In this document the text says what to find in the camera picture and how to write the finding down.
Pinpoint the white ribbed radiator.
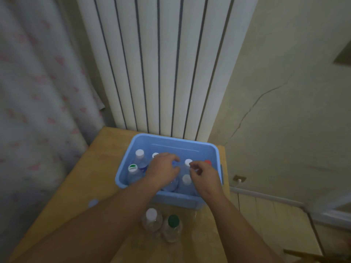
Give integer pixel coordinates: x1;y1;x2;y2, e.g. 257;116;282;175
75;0;260;142

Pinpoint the white door frame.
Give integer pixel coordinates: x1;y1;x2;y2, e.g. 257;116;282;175
304;188;351;230

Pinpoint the person's right forearm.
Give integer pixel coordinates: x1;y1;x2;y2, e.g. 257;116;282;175
211;193;283;263

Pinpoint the person's right hand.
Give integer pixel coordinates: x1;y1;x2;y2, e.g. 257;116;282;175
189;160;225;200

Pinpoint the wooden table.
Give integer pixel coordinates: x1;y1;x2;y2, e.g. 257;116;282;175
7;126;231;263

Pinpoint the pink heart print curtain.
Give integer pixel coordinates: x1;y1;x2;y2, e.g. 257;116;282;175
0;0;105;255

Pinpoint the grey wall plate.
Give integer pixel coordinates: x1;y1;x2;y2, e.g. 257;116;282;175
333;41;351;66

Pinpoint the green cap bottle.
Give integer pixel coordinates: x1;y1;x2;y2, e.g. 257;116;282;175
162;214;184;243

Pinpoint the person's left hand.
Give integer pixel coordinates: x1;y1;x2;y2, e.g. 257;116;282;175
144;152;181;189

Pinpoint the person's left forearm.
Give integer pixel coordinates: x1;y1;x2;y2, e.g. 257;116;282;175
12;178;162;263

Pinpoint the white baseboard strip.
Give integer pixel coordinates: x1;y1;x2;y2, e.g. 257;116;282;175
230;186;305;207

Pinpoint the white cap red label bottle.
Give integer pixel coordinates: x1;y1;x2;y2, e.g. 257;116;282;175
180;159;194;176

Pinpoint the blue plastic bin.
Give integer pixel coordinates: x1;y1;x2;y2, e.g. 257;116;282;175
114;133;224;210

